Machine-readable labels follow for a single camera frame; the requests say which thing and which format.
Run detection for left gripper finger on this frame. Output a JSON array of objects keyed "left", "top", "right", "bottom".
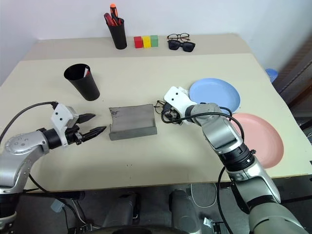
[
  {"left": 81, "top": 126, "right": 107, "bottom": 143},
  {"left": 78, "top": 113, "right": 97, "bottom": 124}
]

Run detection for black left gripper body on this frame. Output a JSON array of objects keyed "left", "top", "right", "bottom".
[{"left": 64, "top": 124, "right": 85, "bottom": 146}]

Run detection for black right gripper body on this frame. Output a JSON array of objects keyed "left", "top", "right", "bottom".
[{"left": 162, "top": 104, "right": 181, "bottom": 123}]

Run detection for thin black framed glasses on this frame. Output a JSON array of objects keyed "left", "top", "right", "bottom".
[{"left": 154, "top": 99, "right": 169, "bottom": 115}]

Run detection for wide black cup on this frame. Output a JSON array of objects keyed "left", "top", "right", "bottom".
[{"left": 63, "top": 63, "right": 101, "bottom": 101}]

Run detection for brown framed glasses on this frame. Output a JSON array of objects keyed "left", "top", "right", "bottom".
[{"left": 166, "top": 33, "right": 191, "bottom": 43}]

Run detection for tall black tool cup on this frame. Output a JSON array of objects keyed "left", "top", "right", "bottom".
[{"left": 107, "top": 17, "right": 128, "bottom": 50}]

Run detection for blue plate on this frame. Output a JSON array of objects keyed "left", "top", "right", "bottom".
[{"left": 189, "top": 78, "right": 241, "bottom": 114}]

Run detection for black sunglasses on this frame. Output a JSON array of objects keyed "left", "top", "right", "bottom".
[{"left": 168, "top": 40, "right": 196, "bottom": 53}]

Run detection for light blue plastic piece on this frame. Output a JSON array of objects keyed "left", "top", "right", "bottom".
[{"left": 50, "top": 198, "right": 65, "bottom": 213}]

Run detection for grey rounded shape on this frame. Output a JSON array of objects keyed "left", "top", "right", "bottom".
[
  {"left": 169, "top": 188, "right": 203, "bottom": 234},
  {"left": 101, "top": 192, "right": 142, "bottom": 230}
]

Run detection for white oval floor object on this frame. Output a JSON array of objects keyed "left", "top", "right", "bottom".
[{"left": 190, "top": 182, "right": 218, "bottom": 208}]

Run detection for pink plate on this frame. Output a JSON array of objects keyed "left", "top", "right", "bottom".
[{"left": 229, "top": 112, "right": 285, "bottom": 170}]

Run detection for blue round container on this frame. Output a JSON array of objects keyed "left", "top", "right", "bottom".
[{"left": 265, "top": 68, "right": 279, "bottom": 82}]

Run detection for dark brown wooden furniture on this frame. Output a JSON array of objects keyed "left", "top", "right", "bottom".
[{"left": 271, "top": 36, "right": 312, "bottom": 132}]

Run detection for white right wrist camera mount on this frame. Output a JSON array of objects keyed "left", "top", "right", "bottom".
[{"left": 163, "top": 85, "right": 196, "bottom": 126}]

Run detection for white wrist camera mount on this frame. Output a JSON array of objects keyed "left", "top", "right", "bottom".
[
  {"left": 50, "top": 102, "right": 80, "bottom": 147},
  {"left": 163, "top": 85, "right": 196, "bottom": 126}
]

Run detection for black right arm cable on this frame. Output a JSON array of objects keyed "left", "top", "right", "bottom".
[{"left": 160, "top": 104, "right": 246, "bottom": 234}]

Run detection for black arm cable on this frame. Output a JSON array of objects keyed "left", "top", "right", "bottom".
[
  {"left": 0, "top": 101, "right": 59, "bottom": 147},
  {"left": 160, "top": 104, "right": 246, "bottom": 234}
]

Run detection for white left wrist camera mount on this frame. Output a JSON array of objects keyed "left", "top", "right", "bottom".
[{"left": 50, "top": 102, "right": 80, "bottom": 147}]

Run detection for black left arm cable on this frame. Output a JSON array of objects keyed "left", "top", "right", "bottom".
[{"left": 0, "top": 101, "right": 59, "bottom": 147}]

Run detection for red handled tool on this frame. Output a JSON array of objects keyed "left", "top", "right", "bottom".
[{"left": 103, "top": 12, "right": 118, "bottom": 27}]

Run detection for small metal bracket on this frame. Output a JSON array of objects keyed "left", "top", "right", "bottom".
[{"left": 203, "top": 216, "right": 228, "bottom": 233}]

